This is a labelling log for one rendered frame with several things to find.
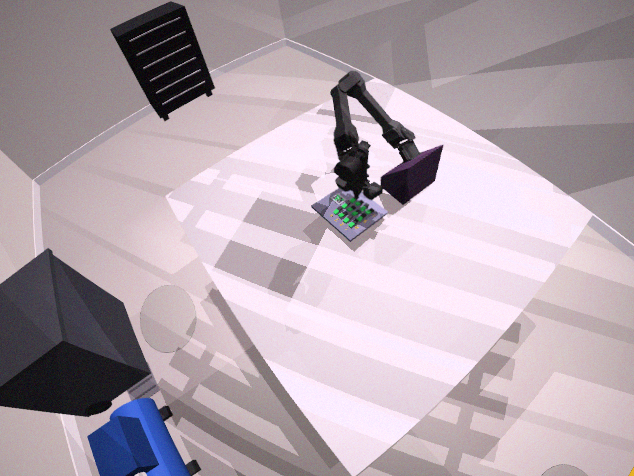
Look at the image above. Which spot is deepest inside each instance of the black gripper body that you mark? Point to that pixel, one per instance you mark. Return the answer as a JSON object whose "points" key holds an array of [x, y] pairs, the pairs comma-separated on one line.
{"points": [[370, 191]]}

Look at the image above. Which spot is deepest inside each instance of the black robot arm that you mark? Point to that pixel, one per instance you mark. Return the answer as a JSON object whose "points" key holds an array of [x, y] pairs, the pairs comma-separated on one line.
{"points": [[345, 133]]}

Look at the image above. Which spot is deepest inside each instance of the grey switch panel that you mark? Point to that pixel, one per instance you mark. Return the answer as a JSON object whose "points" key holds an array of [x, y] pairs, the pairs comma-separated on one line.
{"points": [[349, 215]]}

